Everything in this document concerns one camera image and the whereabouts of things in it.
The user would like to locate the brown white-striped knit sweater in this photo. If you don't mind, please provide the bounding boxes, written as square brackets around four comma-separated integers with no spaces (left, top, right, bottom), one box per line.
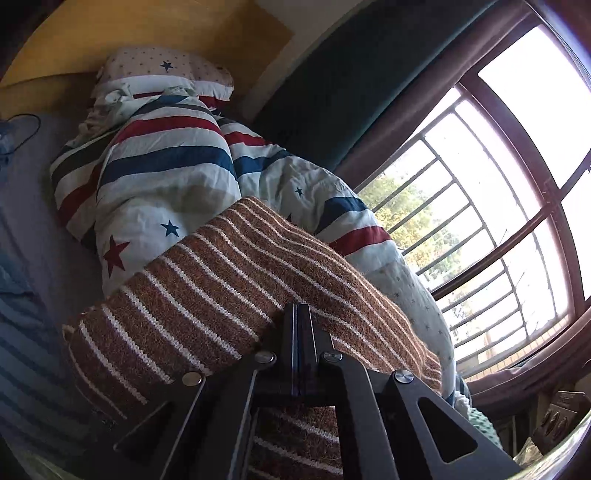
[62,195,445,480]

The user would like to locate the blue striped bed sheet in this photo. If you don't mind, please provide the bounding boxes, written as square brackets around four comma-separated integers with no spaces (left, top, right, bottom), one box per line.
[1,114,88,465]

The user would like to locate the white window guard bars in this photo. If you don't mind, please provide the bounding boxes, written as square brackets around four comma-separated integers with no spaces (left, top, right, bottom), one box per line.
[360,87,571,380]

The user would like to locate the star and stripe quilt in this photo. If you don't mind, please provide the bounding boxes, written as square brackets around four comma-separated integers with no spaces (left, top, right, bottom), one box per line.
[50,76,472,413]

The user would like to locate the teal curtain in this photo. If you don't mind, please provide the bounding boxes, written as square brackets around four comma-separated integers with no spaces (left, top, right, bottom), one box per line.
[252,0,493,170]

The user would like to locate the star-patterned pillow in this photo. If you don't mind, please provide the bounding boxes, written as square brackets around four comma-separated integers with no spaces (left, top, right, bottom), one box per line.
[92,46,235,101]

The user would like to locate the wooden headboard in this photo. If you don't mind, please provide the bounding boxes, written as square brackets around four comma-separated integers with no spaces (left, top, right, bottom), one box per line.
[1,1,294,118]

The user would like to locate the brown window frame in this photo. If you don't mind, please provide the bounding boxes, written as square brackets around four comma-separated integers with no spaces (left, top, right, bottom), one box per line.
[337,1,590,413]

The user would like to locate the black cable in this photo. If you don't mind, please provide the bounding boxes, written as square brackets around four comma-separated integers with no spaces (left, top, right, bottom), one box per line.
[0,112,43,156]

